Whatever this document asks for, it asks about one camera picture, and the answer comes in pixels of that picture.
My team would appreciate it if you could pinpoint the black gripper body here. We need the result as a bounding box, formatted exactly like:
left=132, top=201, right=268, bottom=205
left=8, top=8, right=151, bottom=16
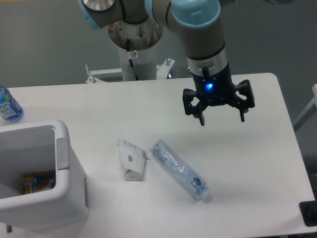
left=193, top=64, right=235, bottom=106

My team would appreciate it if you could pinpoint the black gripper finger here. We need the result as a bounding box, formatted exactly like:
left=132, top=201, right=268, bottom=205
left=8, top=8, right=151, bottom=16
left=230, top=79, right=255, bottom=122
left=182, top=88, right=211, bottom=126

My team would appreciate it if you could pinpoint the clear crushed plastic bottle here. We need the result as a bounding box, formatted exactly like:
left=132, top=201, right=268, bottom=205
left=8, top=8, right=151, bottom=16
left=150, top=139, right=211, bottom=202

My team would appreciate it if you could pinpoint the white paper box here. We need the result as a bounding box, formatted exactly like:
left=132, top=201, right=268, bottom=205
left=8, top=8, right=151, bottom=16
left=116, top=138, right=150, bottom=181

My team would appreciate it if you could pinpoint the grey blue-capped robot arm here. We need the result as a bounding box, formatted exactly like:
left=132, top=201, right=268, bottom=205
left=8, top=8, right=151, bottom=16
left=78, top=0, right=255, bottom=124

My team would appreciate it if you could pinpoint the white plastic trash can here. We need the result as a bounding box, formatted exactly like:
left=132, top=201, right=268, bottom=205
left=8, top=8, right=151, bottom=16
left=0, top=120, right=89, bottom=230

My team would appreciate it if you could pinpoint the black clamp at table edge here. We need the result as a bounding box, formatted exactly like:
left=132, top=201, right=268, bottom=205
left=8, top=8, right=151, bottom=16
left=299, top=200, right=317, bottom=227

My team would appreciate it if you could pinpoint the colourful snack wrapper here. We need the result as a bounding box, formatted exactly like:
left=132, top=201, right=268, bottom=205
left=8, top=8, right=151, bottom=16
left=22, top=170, right=56, bottom=194

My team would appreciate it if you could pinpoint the blue labelled water bottle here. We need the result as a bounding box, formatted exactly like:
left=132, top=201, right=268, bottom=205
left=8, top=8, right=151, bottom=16
left=0, top=85, right=24, bottom=123

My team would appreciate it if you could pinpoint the white middle mounting bracket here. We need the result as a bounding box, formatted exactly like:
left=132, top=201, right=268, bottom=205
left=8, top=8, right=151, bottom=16
left=157, top=58, right=175, bottom=80

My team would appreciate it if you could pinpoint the white mounting bracket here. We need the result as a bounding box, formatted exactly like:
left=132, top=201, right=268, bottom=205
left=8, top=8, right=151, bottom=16
left=85, top=64, right=123, bottom=84
left=157, top=58, right=175, bottom=80

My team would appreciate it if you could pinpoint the white frame at right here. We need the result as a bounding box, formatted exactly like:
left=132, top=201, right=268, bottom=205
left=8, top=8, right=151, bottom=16
left=293, top=84, right=317, bottom=132

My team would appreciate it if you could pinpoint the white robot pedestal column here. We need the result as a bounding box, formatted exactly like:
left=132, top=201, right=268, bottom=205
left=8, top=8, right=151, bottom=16
left=108, top=18, right=163, bottom=81

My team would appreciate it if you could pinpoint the black pedestal cable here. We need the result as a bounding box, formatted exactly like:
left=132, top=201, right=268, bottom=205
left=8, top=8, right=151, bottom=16
left=125, top=38, right=140, bottom=81

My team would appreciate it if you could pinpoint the white left mounting bracket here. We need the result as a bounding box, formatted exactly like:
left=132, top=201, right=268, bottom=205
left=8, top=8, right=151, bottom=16
left=85, top=64, right=123, bottom=84

